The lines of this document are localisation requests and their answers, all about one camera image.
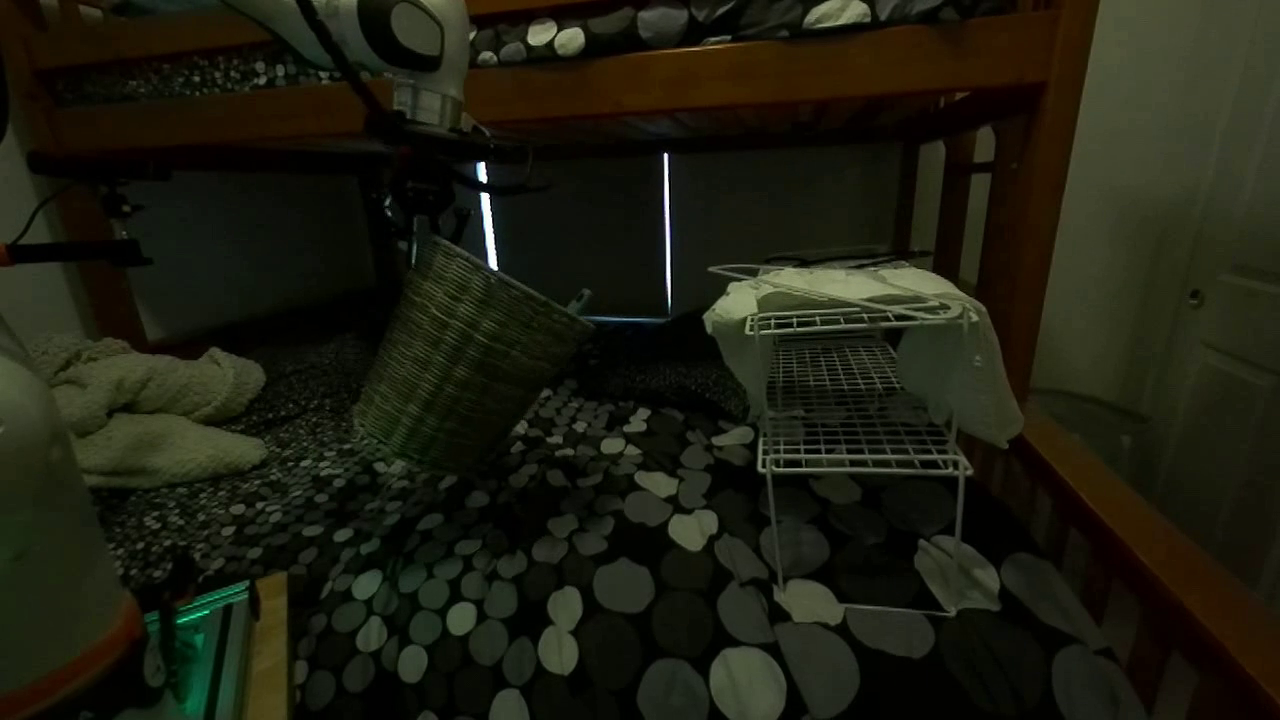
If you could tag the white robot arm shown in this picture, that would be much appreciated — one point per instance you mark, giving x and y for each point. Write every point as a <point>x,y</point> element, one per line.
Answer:
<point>380,40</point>

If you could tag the spotted bedding of bunk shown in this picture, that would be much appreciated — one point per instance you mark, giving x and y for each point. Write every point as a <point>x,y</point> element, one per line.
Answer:
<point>693,24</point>

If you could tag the white door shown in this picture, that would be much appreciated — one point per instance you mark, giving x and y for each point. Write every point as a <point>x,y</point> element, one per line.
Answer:
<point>1222,332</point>

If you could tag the white crumpled towel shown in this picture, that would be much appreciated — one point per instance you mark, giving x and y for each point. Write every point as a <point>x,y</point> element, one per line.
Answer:
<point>147,406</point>

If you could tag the white dome with orange rim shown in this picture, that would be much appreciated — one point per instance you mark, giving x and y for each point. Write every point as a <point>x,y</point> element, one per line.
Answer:
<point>46,532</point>

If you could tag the green lit box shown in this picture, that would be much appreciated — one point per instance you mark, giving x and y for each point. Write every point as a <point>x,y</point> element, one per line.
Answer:
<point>203,646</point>

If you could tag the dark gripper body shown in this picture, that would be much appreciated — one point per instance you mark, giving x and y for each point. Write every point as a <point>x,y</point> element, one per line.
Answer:
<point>425,155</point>

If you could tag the brown wooden bunk bed frame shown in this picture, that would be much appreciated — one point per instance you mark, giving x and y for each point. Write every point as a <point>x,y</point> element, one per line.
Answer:
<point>745,74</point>

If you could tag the white cloth on rack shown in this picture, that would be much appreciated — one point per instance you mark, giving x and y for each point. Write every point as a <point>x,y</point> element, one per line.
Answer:
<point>955,363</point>

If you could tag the black duvet with grey spots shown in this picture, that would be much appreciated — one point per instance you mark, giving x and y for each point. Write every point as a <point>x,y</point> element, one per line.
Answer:
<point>603,574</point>

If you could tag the woven wicker trash can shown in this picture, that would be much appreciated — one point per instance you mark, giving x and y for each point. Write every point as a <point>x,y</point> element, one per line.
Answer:
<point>465,356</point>

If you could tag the dark window blind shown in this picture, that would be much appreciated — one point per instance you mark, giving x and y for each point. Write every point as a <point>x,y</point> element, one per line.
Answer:
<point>745,224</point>

